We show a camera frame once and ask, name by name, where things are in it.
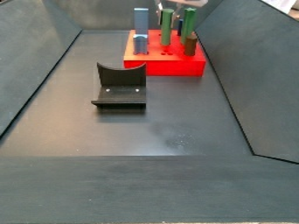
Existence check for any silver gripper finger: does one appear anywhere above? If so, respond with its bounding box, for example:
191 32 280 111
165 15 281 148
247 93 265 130
153 0 164 25
171 4 183 28

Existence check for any green round cylinder peg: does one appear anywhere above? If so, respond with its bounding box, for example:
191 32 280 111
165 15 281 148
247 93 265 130
161 9 173 46

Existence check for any brown round peg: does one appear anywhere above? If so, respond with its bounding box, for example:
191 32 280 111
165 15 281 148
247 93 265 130
184 35 197 56

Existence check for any red peg board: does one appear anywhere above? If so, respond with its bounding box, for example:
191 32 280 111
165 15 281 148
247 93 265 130
124 30 205 76

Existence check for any small dark blue peg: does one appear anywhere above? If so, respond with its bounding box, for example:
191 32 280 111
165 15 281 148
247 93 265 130
177 19 183 36

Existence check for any green star-shaped peg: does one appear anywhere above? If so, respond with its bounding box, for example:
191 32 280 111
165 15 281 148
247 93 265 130
180 8 196 44

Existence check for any tall blue rectangular peg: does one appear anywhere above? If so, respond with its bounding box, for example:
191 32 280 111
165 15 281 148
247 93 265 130
135 8 148 35

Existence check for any black curved holder stand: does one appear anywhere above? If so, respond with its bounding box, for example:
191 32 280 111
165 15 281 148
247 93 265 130
91 63 145 108

